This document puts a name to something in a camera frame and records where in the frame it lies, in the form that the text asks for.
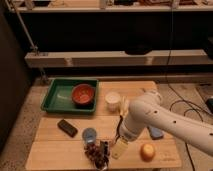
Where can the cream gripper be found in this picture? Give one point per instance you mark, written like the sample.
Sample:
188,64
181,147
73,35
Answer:
119,148

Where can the dark grape bunch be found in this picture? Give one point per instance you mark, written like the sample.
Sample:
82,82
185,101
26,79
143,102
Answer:
94,154

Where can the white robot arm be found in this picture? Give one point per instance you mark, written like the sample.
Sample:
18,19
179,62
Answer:
147,110

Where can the blue clear plastic cup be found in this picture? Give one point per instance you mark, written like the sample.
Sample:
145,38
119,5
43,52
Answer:
89,135

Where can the white plastic cup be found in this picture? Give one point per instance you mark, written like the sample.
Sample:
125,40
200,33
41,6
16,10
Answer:
112,100

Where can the black metal clip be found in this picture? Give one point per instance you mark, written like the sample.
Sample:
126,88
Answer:
104,148

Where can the yellow apple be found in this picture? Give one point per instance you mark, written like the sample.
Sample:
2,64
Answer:
147,152

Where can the blue sponge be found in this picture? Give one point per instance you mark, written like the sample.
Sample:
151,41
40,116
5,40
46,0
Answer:
155,133

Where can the cream banana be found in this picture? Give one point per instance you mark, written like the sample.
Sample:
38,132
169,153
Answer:
124,106

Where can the black rectangular block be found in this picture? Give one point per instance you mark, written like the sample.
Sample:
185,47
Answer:
67,128

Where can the red bowl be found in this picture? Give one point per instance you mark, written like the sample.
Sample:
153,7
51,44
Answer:
82,94

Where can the green plastic tray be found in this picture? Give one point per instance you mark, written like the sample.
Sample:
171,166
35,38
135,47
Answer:
58,97

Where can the wooden shelf board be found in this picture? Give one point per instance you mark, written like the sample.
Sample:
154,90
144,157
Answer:
116,58

